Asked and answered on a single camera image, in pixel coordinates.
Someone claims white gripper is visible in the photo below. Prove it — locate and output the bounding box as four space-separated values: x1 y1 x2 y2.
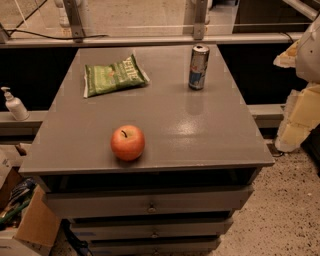
273 16 320 152

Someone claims drawer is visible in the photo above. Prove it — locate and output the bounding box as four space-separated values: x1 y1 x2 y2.
89 236 220 256
71 218 233 241
44 185 253 219

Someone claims bottom drawer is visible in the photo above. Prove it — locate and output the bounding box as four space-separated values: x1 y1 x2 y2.
89 236 220 256

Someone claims redbull can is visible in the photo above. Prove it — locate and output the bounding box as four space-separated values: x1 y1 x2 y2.
188 44 210 90

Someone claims black cable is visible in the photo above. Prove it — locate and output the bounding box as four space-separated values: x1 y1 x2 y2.
5 0 109 41

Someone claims cardboard box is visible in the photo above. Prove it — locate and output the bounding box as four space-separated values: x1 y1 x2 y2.
0 166 62 256

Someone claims red apple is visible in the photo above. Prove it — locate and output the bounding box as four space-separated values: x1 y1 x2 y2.
110 125 145 161

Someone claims middle drawer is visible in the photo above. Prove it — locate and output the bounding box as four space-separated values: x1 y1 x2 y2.
71 218 233 241

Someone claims white pump bottle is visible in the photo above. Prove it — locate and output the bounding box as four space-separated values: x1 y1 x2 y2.
1 87 29 121

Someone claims grey drawer cabinet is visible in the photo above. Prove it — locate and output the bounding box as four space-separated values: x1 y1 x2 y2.
18 44 276 256

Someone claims green chip bag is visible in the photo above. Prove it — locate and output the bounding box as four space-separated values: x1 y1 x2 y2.
83 54 150 98

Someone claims top drawer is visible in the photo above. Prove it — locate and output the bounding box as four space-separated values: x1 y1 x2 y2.
44 185 253 219

